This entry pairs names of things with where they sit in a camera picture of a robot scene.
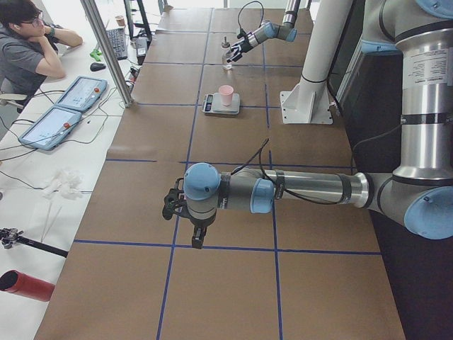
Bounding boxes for black keyboard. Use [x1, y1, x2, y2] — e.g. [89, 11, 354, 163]
[106, 28, 128, 60]

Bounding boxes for upper blue teach pendant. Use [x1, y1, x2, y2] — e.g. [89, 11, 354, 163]
[55, 76, 108, 113]

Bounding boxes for black camera tripod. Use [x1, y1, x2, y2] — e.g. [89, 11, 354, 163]
[1, 228, 69, 258]

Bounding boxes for aluminium frame post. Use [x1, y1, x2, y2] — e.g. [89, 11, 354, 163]
[81, 0, 134, 108]

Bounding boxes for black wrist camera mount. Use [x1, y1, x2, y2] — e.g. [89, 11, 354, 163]
[162, 178, 188, 220]

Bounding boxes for blue teach pendant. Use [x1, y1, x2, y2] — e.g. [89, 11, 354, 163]
[55, 76, 108, 113]
[18, 106, 81, 151]

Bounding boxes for red cylinder bottle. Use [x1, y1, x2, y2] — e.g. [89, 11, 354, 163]
[1, 270, 55, 302]

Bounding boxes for crumpled white tissues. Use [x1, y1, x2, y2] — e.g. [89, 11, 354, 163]
[42, 168, 82, 200]

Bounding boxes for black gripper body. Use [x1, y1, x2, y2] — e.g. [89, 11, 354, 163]
[237, 31, 254, 54]
[188, 208, 217, 241]

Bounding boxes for seated person grey shirt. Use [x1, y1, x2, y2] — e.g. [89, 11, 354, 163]
[1, 0, 83, 106]

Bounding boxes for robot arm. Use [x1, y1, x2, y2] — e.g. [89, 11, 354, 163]
[164, 1, 452, 249]
[224, 0, 300, 64]

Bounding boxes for clear glass sauce bottle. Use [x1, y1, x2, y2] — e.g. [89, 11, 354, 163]
[221, 36, 232, 70]

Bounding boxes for lower blue teach pendant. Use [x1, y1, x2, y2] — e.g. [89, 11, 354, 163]
[18, 106, 81, 151]

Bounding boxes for brown paper table cover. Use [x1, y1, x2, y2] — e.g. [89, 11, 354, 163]
[36, 8, 404, 339]

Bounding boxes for black computer mouse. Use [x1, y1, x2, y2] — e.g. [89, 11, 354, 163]
[90, 62, 106, 72]

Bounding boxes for green plastic object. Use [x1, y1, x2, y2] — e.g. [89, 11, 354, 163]
[90, 49, 102, 62]

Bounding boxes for white digital kitchen scale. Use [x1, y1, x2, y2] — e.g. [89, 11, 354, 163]
[202, 93, 240, 116]

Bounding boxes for white pedestal column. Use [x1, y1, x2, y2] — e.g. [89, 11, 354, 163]
[280, 0, 352, 125]

